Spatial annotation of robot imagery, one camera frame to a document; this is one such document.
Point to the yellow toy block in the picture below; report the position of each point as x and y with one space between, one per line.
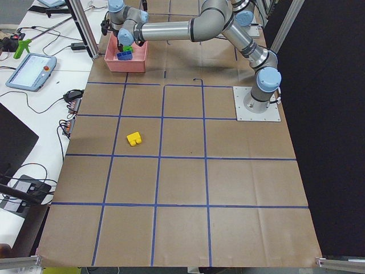
134 139

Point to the blue toy block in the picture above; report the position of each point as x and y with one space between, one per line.
124 56

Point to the green toy block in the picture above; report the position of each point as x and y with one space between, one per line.
128 48

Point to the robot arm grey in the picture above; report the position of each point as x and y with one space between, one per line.
131 25

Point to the pink plastic box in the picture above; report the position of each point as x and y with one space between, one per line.
136 64

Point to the black power adapter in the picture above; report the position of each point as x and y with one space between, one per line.
77 46

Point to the teach pendant tablet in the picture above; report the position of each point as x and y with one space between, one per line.
32 73

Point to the black monitor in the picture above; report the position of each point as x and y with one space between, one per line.
17 141

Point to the green plastic tool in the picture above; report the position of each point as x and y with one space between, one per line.
22 46

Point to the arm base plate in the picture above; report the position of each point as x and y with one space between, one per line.
250 110

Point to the usb hub with cables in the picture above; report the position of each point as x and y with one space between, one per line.
73 100

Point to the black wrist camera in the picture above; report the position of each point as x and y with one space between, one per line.
105 26

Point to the aluminium frame post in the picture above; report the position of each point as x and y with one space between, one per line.
78 14

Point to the aluminium post right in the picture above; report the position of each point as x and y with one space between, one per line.
280 22

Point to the aluminium rail bottom right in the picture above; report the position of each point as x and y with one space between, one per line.
348 265

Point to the aluminium rail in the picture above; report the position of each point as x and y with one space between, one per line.
30 264
348 265

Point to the aluminium rail bottom left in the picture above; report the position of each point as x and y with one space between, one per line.
30 264

